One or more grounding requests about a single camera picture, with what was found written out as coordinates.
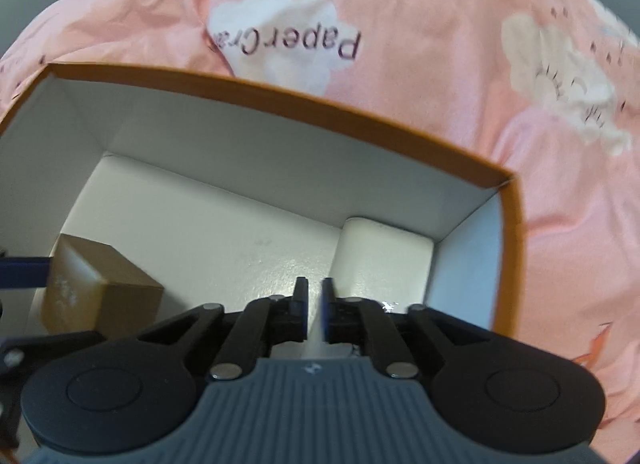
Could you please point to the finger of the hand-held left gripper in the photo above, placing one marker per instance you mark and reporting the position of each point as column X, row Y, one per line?
column 50, row 346
column 22, row 272

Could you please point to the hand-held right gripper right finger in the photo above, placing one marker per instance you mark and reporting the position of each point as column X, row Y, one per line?
column 327, row 306

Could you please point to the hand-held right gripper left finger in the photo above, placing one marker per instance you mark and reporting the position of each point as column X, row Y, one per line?
column 300, row 306

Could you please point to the white charger block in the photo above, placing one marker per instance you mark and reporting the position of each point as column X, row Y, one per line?
column 380, row 259

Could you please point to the small brown cardboard box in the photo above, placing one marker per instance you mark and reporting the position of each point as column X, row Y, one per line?
column 125, row 304

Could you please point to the orange cardboard box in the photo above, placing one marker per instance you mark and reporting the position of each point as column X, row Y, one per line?
column 300, row 179

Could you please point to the pink printed bed sheet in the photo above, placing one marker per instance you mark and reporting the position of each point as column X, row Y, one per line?
column 450, row 69

